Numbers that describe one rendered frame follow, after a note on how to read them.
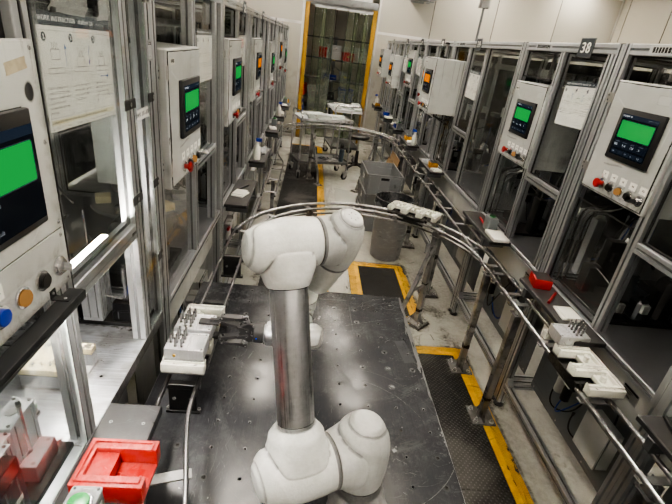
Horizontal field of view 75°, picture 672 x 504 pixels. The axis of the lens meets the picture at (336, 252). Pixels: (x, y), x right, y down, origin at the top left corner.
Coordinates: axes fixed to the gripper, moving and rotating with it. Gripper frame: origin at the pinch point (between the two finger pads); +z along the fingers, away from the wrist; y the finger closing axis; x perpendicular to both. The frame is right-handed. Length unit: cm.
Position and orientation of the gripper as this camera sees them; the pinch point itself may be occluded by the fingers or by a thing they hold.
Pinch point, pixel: (208, 327)
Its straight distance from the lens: 166.5
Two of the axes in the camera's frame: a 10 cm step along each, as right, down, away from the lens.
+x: 0.1, 4.4, -9.0
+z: -9.9, -1.0, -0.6
